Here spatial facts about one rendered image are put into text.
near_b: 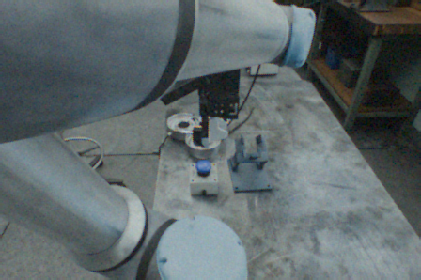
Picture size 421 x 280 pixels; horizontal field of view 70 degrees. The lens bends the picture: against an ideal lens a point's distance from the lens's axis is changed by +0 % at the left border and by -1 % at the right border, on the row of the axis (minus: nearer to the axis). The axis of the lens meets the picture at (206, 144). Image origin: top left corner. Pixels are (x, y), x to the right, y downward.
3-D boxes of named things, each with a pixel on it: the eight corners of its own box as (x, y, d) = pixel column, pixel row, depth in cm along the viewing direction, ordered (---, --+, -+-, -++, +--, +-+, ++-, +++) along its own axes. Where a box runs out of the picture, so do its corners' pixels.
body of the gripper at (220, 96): (238, 123, 63) (241, 69, 55) (196, 123, 63) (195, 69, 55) (234, 104, 69) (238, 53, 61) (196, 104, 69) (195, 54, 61)
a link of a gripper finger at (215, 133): (227, 155, 69) (229, 120, 63) (201, 155, 69) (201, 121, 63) (226, 147, 71) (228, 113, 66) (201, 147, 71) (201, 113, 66)
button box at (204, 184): (190, 176, 82) (189, 163, 79) (216, 176, 82) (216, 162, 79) (190, 198, 75) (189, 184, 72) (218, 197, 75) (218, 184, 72)
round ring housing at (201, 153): (200, 165, 85) (200, 154, 83) (179, 147, 92) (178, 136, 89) (227, 150, 91) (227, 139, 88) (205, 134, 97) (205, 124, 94)
